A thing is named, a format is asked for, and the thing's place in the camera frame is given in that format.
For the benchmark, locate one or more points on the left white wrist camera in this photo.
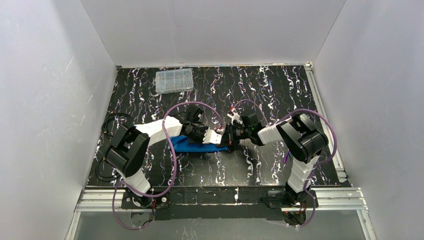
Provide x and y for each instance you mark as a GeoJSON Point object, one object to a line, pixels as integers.
{"type": "Point", "coordinates": [212, 137]}

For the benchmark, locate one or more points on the right aluminium rail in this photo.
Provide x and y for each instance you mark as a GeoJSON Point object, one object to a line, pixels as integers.
{"type": "Point", "coordinates": [321, 102]}

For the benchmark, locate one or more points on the aluminium rail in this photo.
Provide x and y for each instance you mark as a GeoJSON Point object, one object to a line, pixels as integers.
{"type": "Point", "coordinates": [321, 102]}
{"type": "Point", "coordinates": [106, 200]}

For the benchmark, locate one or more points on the clear plastic compartment box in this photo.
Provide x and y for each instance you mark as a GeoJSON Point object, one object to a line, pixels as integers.
{"type": "Point", "coordinates": [174, 81]}

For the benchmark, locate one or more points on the black coiled cable yellow plug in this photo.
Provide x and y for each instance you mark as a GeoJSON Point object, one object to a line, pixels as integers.
{"type": "Point", "coordinates": [103, 150]}

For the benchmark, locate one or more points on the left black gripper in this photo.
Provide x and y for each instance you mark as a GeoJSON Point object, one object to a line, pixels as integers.
{"type": "Point", "coordinates": [199, 133]}

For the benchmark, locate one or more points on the blue cloth napkin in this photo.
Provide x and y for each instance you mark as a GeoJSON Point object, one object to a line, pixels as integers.
{"type": "Point", "coordinates": [181, 145]}

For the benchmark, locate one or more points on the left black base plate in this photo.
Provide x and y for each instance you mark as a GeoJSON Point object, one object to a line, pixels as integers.
{"type": "Point", "coordinates": [145, 199]}

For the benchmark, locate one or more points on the front aluminium rail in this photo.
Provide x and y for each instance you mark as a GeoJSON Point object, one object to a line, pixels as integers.
{"type": "Point", "coordinates": [106, 200]}

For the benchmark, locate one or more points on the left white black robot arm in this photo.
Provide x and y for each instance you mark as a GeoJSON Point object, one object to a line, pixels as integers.
{"type": "Point", "coordinates": [129, 144]}

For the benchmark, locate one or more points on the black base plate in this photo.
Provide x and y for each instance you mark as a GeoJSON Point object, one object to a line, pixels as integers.
{"type": "Point", "coordinates": [145, 199]}
{"type": "Point", "coordinates": [286, 199]}

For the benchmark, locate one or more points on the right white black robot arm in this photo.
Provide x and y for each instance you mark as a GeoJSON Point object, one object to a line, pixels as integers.
{"type": "Point", "coordinates": [299, 133]}

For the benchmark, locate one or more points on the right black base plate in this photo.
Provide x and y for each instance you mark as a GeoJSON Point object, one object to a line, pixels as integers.
{"type": "Point", "coordinates": [286, 199]}

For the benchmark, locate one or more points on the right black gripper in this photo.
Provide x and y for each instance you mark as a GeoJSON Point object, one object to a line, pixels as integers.
{"type": "Point", "coordinates": [232, 134]}

